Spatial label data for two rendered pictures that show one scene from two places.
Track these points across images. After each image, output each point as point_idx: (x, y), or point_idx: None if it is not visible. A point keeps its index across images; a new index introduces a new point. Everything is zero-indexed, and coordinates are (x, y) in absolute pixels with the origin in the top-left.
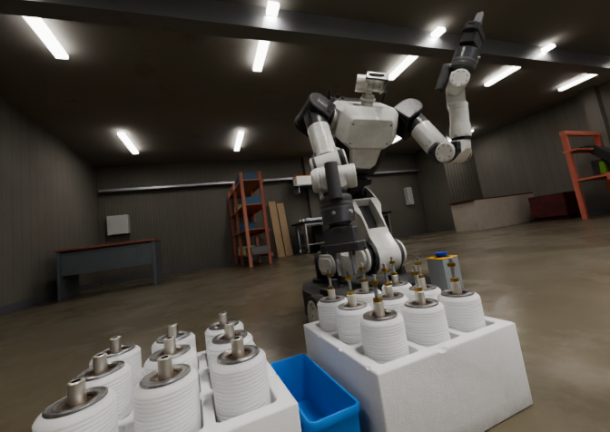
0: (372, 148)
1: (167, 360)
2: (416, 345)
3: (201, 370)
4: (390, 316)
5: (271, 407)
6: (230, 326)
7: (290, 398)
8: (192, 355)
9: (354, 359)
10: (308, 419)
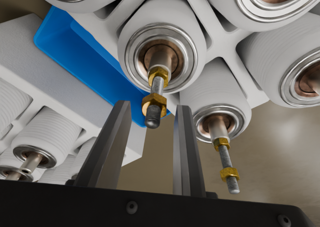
0: None
1: None
2: (249, 86)
3: (19, 126)
4: (230, 135)
5: (127, 160)
6: (33, 171)
7: (135, 155)
8: (35, 170)
9: (170, 111)
10: (140, 125)
